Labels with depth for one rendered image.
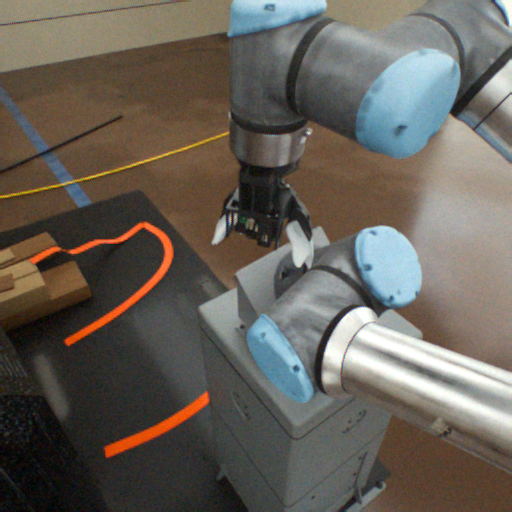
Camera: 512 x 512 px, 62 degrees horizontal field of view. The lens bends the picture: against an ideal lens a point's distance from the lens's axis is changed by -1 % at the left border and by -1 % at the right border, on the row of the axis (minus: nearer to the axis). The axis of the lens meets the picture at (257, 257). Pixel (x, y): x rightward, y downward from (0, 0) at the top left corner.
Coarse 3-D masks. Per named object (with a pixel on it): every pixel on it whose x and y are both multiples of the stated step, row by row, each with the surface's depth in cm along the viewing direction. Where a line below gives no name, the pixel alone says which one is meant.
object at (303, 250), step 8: (288, 224) 60; (296, 224) 60; (288, 232) 59; (296, 232) 61; (296, 240) 61; (304, 240) 62; (312, 240) 63; (296, 248) 60; (304, 248) 62; (312, 248) 63; (296, 256) 60; (304, 256) 62; (312, 256) 64; (296, 264) 60
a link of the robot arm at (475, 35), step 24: (432, 0) 43; (456, 0) 41; (480, 0) 42; (456, 24) 39; (480, 24) 40; (504, 24) 41; (480, 48) 40; (504, 48) 40; (480, 72) 41; (504, 72) 40; (456, 96) 43; (480, 96) 41; (504, 96) 41; (480, 120) 43; (504, 120) 41; (504, 144) 43
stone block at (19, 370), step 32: (0, 352) 122; (0, 384) 111; (32, 384) 118; (0, 416) 107; (32, 416) 113; (0, 448) 106; (32, 448) 113; (64, 448) 130; (0, 480) 112; (32, 480) 119; (64, 480) 131
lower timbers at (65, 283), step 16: (32, 240) 252; (48, 240) 252; (16, 256) 241; (32, 256) 243; (48, 256) 250; (48, 272) 229; (64, 272) 229; (80, 272) 229; (48, 288) 220; (64, 288) 220; (80, 288) 220; (48, 304) 214; (64, 304) 219; (0, 320) 203; (16, 320) 208; (32, 320) 214
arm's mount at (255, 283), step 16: (320, 240) 102; (272, 256) 95; (240, 272) 91; (256, 272) 93; (272, 272) 94; (240, 288) 92; (256, 288) 92; (272, 288) 94; (240, 304) 96; (256, 304) 91; (272, 304) 93
